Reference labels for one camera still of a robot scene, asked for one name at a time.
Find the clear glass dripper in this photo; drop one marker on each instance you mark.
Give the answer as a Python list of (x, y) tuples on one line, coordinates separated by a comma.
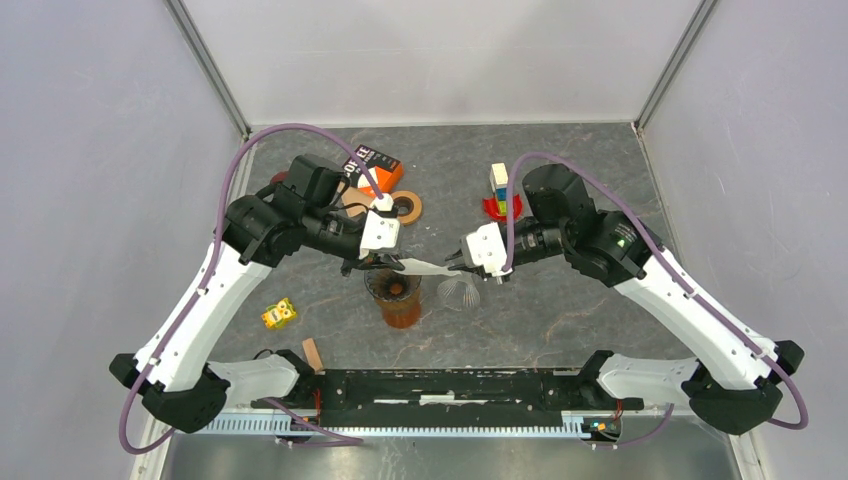
[(459, 292)]

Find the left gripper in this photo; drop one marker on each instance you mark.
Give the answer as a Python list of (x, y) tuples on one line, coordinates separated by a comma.
[(374, 260)]

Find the yellow toy figure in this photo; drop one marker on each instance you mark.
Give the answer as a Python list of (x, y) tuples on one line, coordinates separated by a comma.
[(278, 315)]

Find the wooden rectangular block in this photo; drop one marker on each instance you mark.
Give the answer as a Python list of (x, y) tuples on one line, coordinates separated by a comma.
[(312, 355)]

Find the amber glass carafe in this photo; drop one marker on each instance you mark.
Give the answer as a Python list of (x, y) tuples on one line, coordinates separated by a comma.
[(400, 312)]

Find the red curved plastic piece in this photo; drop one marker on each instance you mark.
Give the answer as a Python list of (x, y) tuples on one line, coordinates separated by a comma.
[(492, 207)]

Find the wooden ring holder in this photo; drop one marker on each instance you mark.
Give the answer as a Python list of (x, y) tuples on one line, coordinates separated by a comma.
[(409, 206)]

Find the brown paper coffee filters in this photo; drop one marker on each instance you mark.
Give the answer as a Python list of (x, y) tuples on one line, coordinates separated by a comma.
[(355, 202)]

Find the dark glass dripper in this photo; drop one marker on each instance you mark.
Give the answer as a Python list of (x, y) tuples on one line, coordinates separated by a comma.
[(390, 286)]

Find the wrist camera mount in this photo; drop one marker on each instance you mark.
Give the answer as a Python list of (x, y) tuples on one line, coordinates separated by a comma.
[(487, 237), (381, 228)]

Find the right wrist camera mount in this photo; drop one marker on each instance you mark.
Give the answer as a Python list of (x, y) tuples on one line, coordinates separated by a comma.
[(487, 237)]

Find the coffee filter box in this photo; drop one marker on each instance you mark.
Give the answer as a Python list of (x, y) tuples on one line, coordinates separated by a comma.
[(386, 170)]

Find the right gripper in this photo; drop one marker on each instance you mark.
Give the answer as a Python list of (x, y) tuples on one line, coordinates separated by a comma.
[(473, 267)]

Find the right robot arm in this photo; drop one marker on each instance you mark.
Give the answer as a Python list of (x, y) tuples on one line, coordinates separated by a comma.
[(734, 378)]

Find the white paper coffee filter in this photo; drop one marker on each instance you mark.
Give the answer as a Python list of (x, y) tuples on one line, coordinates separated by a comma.
[(416, 267)]

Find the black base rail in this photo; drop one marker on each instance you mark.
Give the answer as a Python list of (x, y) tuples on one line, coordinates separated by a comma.
[(458, 397)]

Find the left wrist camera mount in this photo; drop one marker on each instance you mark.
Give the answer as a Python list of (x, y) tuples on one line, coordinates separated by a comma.
[(381, 228)]

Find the white slotted cable duct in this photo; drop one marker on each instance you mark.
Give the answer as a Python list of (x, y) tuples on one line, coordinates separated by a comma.
[(277, 423)]

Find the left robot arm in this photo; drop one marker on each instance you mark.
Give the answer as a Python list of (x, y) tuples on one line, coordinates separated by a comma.
[(172, 374)]

